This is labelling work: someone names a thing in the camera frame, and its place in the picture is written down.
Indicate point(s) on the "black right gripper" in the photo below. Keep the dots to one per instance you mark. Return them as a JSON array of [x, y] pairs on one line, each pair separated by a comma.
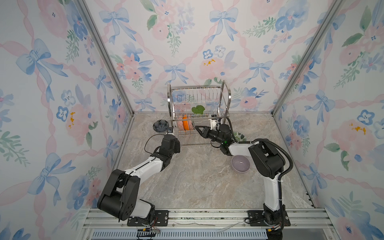
[[206, 132]]

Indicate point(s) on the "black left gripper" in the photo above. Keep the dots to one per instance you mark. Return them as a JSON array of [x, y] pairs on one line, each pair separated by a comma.
[[177, 144]]

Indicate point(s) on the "orange bowl white inside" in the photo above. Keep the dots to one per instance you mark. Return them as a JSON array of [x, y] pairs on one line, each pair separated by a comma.
[[186, 124]]

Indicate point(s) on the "steel wire dish rack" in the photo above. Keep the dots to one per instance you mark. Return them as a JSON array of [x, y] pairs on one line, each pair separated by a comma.
[[216, 99]]

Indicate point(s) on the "lavender bowl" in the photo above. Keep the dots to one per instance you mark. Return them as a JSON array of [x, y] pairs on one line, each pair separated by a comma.
[[240, 164]]

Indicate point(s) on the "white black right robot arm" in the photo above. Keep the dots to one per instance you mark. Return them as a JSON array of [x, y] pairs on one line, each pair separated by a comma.
[[268, 160]]

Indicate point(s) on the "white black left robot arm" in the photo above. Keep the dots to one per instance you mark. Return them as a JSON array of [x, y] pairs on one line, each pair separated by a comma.
[[119, 197]]

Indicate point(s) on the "green leaf rack ornament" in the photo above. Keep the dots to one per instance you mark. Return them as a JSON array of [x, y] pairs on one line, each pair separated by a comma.
[[198, 110]]

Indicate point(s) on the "dark blue petal bowl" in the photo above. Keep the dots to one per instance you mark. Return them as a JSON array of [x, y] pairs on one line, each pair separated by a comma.
[[161, 126]]

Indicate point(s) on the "green leaf pattern bowl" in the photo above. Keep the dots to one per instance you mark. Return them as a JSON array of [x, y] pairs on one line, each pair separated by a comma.
[[240, 137]]

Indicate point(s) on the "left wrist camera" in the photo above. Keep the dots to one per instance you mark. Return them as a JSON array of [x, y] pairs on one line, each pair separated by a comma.
[[170, 130]]

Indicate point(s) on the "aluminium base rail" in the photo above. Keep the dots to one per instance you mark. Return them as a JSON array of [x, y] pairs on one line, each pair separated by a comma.
[[210, 224]]

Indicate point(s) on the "aluminium corner post left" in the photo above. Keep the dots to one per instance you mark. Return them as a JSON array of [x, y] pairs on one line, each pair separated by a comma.
[[95, 34]]

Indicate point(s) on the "aluminium corner post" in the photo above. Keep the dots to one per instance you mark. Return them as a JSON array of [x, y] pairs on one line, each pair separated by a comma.
[[95, 34], [320, 33]]

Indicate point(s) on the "aluminium corner post right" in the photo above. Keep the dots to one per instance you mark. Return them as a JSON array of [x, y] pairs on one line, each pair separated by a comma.
[[320, 33]]

